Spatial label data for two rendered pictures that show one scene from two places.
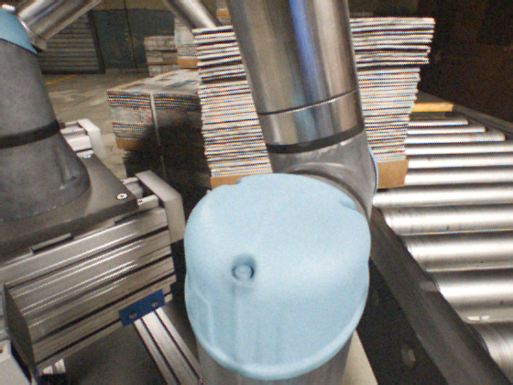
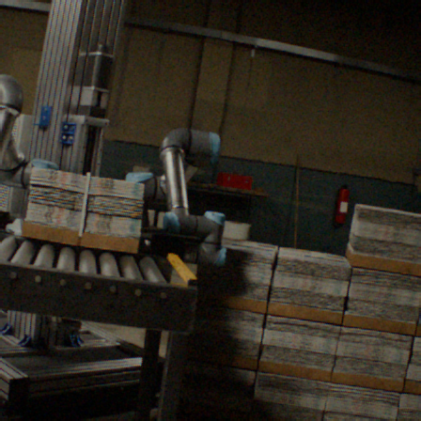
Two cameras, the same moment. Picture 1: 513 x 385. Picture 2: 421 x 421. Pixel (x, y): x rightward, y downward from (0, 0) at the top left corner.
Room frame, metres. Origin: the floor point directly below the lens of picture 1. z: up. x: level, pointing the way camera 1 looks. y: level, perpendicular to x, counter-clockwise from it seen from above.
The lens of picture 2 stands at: (0.73, -2.35, 1.12)
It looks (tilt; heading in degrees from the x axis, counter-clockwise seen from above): 3 degrees down; 84
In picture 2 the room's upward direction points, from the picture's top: 9 degrees clockwise
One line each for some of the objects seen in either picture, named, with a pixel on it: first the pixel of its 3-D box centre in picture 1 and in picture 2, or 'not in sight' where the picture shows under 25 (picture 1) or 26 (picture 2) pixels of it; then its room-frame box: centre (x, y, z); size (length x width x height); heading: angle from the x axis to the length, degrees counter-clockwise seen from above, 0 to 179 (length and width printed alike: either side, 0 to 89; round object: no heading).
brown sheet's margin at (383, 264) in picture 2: (222, 60); (382, 259); (1.76, 0.19, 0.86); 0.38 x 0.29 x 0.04; 75
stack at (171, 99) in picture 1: (218, 148); (330, 359); (1.62, 0.22, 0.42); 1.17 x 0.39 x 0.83; 166
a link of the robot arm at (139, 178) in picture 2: not in sight; (139, 187); (0.77, 0.64, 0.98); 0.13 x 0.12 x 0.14; 14
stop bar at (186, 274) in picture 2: (380, 108); (181, 268); (0.91, -0.37, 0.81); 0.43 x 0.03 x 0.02; 94
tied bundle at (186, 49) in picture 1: (221, 42); (386, 238); (1.76, 0.19, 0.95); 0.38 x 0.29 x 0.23; 75
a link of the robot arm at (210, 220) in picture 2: not in sight; (209, 227); (1.02, 0.06, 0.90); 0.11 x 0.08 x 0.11; 14
